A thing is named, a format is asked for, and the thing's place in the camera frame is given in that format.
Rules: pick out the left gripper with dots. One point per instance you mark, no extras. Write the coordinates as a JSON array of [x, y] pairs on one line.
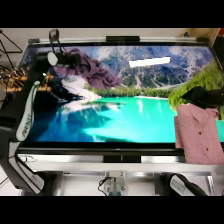
[[70, 59]]

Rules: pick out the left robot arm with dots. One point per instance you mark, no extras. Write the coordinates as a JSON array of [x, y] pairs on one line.
[[26, 110]]

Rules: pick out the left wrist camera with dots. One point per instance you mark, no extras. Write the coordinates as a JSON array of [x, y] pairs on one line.
[[54, 34]]

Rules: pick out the pink buttoned shirt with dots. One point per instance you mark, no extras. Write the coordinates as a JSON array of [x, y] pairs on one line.
[[200, 136]]

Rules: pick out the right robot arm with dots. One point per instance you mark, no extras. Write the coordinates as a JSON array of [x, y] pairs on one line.
[[181, 186]]

